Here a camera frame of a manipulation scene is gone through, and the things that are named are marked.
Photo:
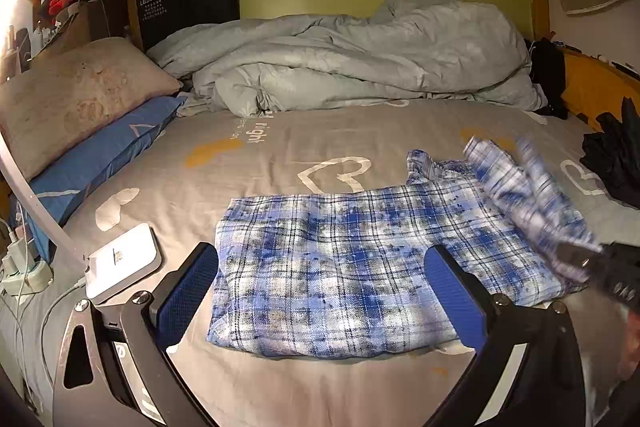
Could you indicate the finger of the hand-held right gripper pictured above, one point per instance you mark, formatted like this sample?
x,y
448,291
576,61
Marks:
x,y
580,257

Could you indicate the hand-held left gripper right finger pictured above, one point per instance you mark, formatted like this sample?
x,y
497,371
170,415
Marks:
x,y
455,299

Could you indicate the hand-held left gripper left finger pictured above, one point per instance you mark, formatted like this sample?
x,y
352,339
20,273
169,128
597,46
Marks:
x,y
187,289

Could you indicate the blue plaid shirt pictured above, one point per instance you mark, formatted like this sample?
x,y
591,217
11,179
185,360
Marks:
x,y
325,267

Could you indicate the white desk lamp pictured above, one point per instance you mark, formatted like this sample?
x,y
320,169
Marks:
x,y
125,257

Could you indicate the black jacket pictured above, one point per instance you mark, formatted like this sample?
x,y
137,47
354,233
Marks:
x,y
617,162

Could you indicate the white power strip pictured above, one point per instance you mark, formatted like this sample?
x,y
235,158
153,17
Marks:
x,y
35,279

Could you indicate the blue pillow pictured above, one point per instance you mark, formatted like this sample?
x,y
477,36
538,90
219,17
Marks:
x,y
100,147

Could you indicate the black bag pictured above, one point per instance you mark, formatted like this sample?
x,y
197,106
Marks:
x,y
547,77

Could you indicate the beige pillow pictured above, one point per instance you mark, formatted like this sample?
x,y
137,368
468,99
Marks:
x,y
75,97

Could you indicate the grey duvet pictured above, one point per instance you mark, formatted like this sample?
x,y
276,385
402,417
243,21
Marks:
x,y
350,57

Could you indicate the wooden bedside shelf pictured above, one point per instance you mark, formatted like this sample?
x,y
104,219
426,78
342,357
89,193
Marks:
x,y
85,22

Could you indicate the wooden bed rail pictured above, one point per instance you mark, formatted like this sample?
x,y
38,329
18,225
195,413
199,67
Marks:
x,y
585,92

